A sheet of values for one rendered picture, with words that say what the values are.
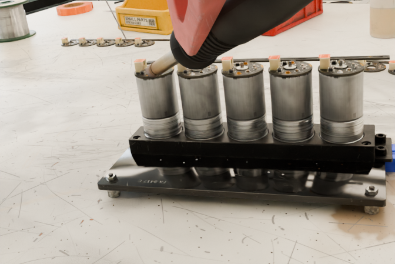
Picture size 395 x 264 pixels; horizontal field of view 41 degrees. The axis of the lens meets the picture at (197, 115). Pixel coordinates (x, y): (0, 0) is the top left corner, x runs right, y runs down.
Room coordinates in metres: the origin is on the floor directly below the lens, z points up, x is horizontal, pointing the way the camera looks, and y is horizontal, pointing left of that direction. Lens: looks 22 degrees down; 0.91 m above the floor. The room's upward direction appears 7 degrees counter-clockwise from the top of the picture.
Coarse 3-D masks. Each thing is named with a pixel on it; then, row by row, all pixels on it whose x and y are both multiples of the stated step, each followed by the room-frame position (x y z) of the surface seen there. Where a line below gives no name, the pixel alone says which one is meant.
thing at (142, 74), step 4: (172, 68) 0.32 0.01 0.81; (136, 72) 0.32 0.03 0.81; (140, 72) 0.31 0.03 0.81; (144, 72) 0.31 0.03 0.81; (164, 72) 0.31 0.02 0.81; (168, 72) 0.31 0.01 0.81; (136, 76) 0.31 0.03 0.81; (140, 76) 0.31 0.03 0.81; (144, 76) 0.31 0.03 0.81; (148, 76) 0.30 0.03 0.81; (160, 76) 0.30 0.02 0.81
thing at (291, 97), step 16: (272, 80) 0.28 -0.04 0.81; (288, 80) 0.28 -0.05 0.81; (304, 80) 0.28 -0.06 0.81; (272, 96) 0.29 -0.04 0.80; (288, 96) 0.28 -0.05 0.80; (304, 96) 0.28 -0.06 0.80; (272, 112) 0.29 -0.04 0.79; (288, 112) 0.28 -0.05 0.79; (304, 112) 0.28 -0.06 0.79; (288, 128) 0.28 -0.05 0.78; (304, 128) 0.28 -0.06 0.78
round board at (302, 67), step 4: (280, 64) 0.30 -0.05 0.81; (284, 64) 0.29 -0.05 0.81; (292, 64) 0.29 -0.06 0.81; (296, 64) 0.29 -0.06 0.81; (300, 64) 0.29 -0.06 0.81; (304, 64) 0.29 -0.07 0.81; (308, 64) 0.29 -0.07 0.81; (280, 68) 0.28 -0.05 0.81; (296, 68) 0.29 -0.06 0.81; (300, 68) 0.28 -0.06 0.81; (304, 68) 0.28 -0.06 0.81; (308, 68) 0.28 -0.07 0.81; (312, 68) 0.28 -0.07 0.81; (272, 72) 0.28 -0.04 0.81; (276, 72) 0.28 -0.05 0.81; (280, 72) 0.28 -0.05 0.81; (284, 72) 0.28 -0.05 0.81; (292, 72) 0.28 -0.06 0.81; (296, 72) 0.28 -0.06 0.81; (300, 72) 0.28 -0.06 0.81; (304, 72) 0.28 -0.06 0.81; (308, 72) 0.28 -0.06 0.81; (280, 76) 0.28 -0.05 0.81; (284, 76) 0.28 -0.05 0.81; (288, 76) 0.28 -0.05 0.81; (292, 76) 0.28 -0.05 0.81
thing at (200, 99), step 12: (216, 72) 0.30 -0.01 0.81; (180, 84) 0.30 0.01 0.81; (192, 84) 0.30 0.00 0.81; (204, 84) 0.30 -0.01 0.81; (216, 84) 0.30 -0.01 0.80; (180, 96) 0.31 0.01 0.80; (192, 96) 0.30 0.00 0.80; (204, 96) 0.30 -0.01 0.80; (216, 96) 0.30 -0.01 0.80; (192, 108) 0.30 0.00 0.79; (204, 108) 0.30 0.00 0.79; (216, 108) 0.30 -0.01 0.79; (192, 120) 0.30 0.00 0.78; (204, 120) 0.30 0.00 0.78; (216, 120) 0.30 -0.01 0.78; (192, 132) 0.30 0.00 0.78; (204, 132) 0.30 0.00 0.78; (216, 132) 0.30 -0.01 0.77
